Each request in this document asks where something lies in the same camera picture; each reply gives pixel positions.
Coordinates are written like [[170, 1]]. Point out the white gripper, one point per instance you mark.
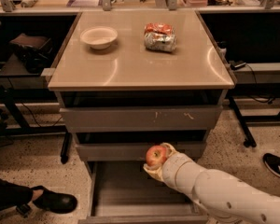
[[174, 171]]

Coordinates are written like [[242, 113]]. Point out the red apple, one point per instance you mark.
[[156, 155]]

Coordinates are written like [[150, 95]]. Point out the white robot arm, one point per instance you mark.
[[223, 197]]

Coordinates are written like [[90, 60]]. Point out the open bottom drawer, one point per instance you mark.
[[123, 193]]

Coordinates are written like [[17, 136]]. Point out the top drawer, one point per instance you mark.
[[140, 119]]

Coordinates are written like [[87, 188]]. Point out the middle drawer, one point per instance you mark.
[[132, 151]]

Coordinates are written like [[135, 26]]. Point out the grey cabinet with tabletop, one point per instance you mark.
[[127, 74]]

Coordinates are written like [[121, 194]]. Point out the black leather shoe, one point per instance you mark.
[[55, 202]]

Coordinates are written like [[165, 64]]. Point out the black white sneaker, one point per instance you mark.
[[272, 162]]

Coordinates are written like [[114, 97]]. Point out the small black device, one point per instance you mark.
[[237, 65]]

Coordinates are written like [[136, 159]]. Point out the orange chip bag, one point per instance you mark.
[[159, 28]]

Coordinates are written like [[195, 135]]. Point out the white bowl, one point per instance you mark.
[[99, 37]]

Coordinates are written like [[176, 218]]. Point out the dark bag on shelf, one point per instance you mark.
[[33, 51]]

